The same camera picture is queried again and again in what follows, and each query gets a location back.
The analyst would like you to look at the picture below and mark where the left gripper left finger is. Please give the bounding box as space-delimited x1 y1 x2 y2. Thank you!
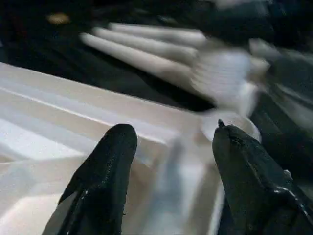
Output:
58 123 139 235

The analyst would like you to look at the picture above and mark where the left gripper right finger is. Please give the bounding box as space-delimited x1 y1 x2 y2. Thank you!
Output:
211 119 313 235

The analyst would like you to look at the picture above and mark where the white plastic table top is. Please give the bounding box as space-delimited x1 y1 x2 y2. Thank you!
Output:
0 61 263 235

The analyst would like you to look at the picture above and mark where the small tan label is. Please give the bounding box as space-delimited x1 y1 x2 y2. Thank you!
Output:
45 13 71 24

